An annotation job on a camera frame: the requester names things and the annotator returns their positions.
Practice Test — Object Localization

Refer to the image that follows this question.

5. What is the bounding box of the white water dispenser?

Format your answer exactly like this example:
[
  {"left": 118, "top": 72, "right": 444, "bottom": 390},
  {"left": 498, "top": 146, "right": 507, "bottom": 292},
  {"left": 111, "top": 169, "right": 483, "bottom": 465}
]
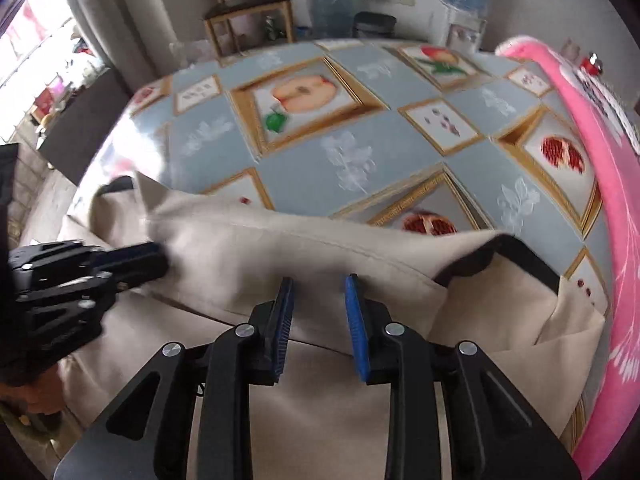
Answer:
[{"left": 445, "top": 15, "right": 487, "bottom": 54}]

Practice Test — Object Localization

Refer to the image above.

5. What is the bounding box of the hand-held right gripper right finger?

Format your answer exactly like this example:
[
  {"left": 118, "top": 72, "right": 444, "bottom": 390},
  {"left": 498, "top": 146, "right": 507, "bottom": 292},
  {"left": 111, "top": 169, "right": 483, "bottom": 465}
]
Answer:
[{"left": 344, "top": 273, "right": 583, "bottom": 480}]

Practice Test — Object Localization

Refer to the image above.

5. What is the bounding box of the pink floral blanket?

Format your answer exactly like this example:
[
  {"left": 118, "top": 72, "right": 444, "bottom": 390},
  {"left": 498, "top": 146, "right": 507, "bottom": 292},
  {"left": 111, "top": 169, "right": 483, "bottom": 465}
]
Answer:
[{"left": 494, "top": 35, "right": 640, "bottom": 480}]

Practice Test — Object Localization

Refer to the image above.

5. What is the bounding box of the cream zip jacket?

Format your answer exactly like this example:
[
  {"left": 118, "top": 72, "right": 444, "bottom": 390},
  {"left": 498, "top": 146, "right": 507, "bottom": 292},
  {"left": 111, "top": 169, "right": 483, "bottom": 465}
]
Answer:
[{"left": 57, "top": 172, "right": 608, "bottom": 480}]

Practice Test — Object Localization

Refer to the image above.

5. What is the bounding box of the person's left forearm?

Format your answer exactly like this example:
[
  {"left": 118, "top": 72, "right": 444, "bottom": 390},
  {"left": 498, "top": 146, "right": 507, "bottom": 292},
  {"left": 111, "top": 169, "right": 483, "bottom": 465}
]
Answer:
[{"left": 20, "top": 375, "right": 67, "bottom": 414}]

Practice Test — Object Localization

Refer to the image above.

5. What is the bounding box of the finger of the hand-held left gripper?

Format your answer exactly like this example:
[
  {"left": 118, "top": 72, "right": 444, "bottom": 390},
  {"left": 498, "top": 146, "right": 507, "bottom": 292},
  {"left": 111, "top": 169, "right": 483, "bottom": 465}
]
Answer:
[
  {"left": 7, "top": 241, "right": 162, "bottom": 287},
  {"left": 15, "top": 252, "right": 169, "bottom": 359}
]

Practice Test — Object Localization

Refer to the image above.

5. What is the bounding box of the wooden chair with dark seat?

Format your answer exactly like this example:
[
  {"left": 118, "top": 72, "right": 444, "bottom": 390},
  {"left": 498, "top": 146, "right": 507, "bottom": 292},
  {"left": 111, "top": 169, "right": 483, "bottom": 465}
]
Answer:
[{"left": 200, "top": 0, "right": 296, "bottom": 58}]

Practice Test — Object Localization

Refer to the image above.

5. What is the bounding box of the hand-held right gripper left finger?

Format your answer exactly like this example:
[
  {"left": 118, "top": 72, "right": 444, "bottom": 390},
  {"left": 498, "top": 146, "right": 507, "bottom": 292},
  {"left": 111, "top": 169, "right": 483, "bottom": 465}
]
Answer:
[{"left": 54, "top": 275, "right": 296, "bottom": 480}]

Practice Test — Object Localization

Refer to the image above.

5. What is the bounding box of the grey cabinet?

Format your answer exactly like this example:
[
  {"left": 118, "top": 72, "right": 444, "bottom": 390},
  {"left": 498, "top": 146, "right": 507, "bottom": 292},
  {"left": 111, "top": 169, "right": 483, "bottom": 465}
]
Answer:
[{"left": 37, "top": 67, "right": 137, "bottom": 187}]

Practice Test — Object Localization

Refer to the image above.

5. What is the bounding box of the fruit print tablecloth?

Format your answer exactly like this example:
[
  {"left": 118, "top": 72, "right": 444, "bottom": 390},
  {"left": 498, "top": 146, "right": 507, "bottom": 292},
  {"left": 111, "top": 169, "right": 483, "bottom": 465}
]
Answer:
[{"left": 67, "top": 37, "right": 613, "bottom": 322}]

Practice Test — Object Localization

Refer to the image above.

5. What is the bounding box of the empty clear water jug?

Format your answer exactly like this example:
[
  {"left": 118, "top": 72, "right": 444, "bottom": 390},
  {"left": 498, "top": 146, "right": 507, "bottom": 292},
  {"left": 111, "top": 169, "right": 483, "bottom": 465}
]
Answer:
[{"left": 310, "top": 0, "right": 354, "bottom": 39}]

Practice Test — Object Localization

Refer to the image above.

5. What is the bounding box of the clear plastic bag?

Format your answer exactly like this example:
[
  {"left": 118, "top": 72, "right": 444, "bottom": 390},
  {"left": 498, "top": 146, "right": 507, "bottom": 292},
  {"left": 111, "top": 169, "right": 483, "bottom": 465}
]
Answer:
[{"left": 170, "top": 40, "right": 222, "bottom": 67}]

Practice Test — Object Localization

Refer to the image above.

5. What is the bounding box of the black bin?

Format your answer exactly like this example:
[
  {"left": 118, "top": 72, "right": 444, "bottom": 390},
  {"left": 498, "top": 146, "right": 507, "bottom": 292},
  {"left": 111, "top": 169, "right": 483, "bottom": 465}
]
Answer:
[{"left": 352, "top": 11, "right": 399, "bottom": 39}]

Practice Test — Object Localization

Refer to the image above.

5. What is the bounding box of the grey curtain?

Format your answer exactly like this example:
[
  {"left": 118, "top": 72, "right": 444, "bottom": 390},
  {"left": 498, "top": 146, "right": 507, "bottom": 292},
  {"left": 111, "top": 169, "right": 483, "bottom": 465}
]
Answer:
[{"left": 65, "top": 0, "right": 177, "bottom": 77}]

